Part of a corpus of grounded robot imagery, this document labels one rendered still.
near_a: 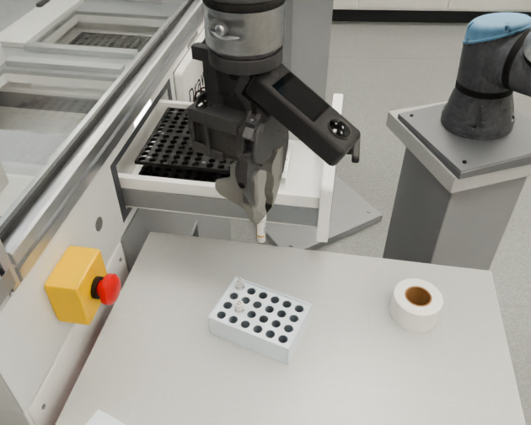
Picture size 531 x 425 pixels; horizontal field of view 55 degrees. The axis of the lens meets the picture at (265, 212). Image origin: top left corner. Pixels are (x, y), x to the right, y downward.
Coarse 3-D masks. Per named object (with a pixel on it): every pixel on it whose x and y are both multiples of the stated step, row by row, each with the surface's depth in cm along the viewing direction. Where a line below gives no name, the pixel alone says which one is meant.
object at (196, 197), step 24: (144, 144) 95; (120, 168) 86; (312, 168) 92; (144, 192) 81; (168, 192) 81; (192, 192) 80; (216, 192) 79; (288, 192) 78; (312, 192) 78; (216, 216) 82; (240, 216) 81; (288, 216) 80; (312, 216) 79
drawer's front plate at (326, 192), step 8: (336, 96) 93; (336, 104) 91; (328, 168) 77; (328, 176) 75; (328, 184) 74; (320, 192) 74; (328, 192) 73; (320, 200) 74; (328, 200) 74; (320, 208) 75; (328, 208) 75; (320, 216) 76; (328, 216) 76; (320, 224) 77; (328, 224) 77; (320, 232) 78; (328, 232) 78; (320, 240) 80
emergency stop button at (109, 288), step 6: (108, 276) 65; (114, 276) 65; (102, 282) 64; (108, 282) 64; (114, 282) 65; (120, 282) 67; (102, 288) 64; (108, 288) 64; (114, 288) 65; (120, 288) 67; (102, 294) 64; (108, 294) 64; (114, 294) 65; (102, 300) 64; (108, 300) 64; (114, 300) 65
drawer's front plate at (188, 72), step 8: (200, 40) 112; (184, 64) 103; (192, 64) 106; (200, 64) 112; (176, 72) 101; (184, 72) 101; (192, 72) 107; (200, 72) 113; (176, 80) 101; (184, 80) 102; (192, 80) 108; (176, 88) 102; (184, 88) 102; (176, 96) 104; (184, 96) 103; (192, 96) 109
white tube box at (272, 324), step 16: (256, 288) 76; (224, 304) 74; (256, 304) 75; (272, 304) 74; (288, 304) 75; (304, 304) 74; (208, 320) 72; (224, 320) 72; (240, 320) 72; (256, 320) 72; (272, 320) 72; (288, 320) 72; (304, 320) 72; (224, 336) 73; (240, 336) 71; (256, 336) 70; (272, 336) 71; (288, 336) 70; (272, 352) 70; (288, 352) 68
